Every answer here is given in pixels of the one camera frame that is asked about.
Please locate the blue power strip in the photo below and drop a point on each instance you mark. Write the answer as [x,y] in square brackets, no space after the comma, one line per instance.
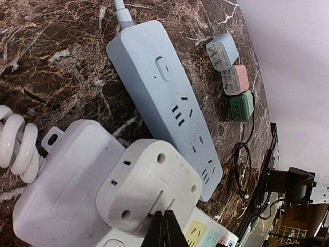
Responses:
[152,73]

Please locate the white long power strip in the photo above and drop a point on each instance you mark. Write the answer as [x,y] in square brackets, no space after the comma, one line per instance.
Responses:
[58,205]

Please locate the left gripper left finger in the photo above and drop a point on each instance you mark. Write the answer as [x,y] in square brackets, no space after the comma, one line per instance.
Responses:
[155,234]

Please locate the white square adapter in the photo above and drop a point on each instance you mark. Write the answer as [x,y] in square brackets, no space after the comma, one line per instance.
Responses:
[150,176]

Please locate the pink charger plug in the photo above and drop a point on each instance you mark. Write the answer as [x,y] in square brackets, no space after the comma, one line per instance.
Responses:
[235,80]

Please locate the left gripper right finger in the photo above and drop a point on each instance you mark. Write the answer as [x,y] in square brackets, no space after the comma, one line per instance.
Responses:
[173,236]

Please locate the blue charger plug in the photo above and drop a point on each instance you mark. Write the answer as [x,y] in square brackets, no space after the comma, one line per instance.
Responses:
[222,52]

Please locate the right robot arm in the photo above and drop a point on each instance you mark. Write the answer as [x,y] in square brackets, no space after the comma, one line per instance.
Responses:
[299,186]

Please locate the green charger plug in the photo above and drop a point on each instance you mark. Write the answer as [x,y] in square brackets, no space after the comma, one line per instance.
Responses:
[242,106]

